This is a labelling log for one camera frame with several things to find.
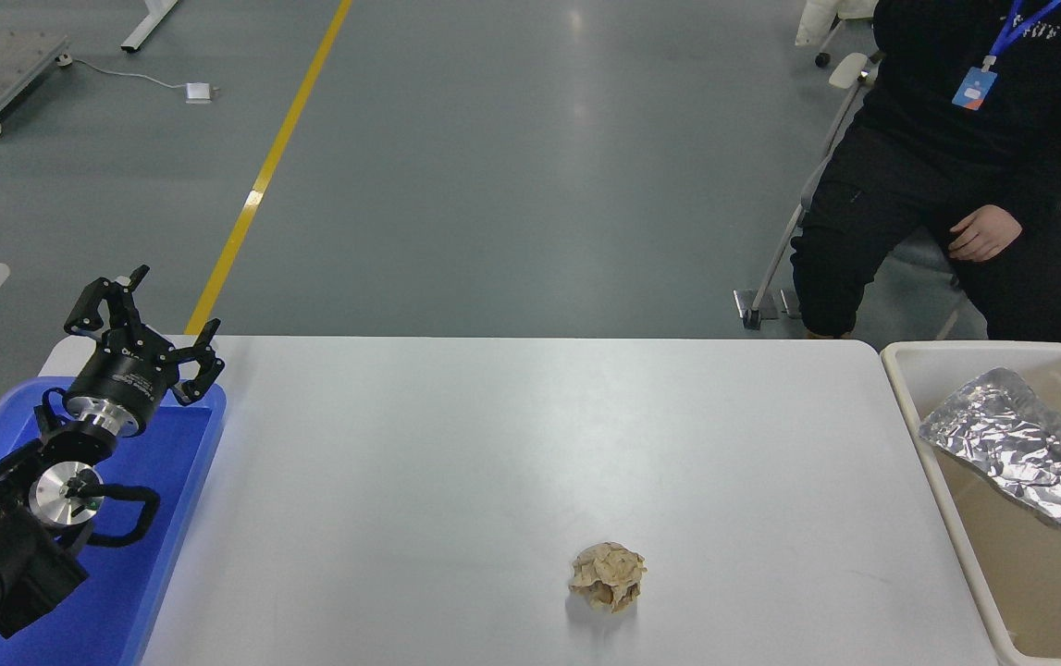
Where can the tan paper ball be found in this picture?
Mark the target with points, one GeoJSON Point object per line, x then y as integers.
{"type": "Point", "coordinates": [606, 575]}

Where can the large pale plastic bin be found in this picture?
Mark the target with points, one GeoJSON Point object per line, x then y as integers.
{"type": "Point", "coordinates": [1030, 592]}

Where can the person's right hand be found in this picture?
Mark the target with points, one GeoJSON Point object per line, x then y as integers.
{"type": "Point", "coordinates": [988, 231]}

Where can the white draped rolling chair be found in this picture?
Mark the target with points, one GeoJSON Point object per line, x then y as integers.
{"type": "Point", "coordinates": [826, 18]}

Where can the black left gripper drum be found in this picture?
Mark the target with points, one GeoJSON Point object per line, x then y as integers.
{"type": "Point", "coordinates": [123, 379]}

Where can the silver foil tray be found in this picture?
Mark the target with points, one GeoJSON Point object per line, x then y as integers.
{"type": "Point", "coordinates": [1002, 425]}

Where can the grey office chair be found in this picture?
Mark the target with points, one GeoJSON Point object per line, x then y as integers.
{"type": "Point", "coordinates": [849, 69]}

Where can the white metal table leg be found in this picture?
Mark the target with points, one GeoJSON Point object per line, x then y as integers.
{"type": "Point", "coordinates": [146, 23]}

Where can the blue plastic tray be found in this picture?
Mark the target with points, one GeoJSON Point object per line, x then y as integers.
{"type": "Point", "coordinates": [151, 518]}

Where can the person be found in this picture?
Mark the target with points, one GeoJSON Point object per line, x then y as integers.
{"type": "Point", "coordinates": [937, 148]}

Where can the white power adapter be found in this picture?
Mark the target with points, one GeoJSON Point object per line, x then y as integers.
{"type": "Point", "coordinates": [198, 92]}

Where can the grey wheeled platform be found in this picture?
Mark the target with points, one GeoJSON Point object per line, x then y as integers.
{"type": "Point", "coordinates": [3, 65]}

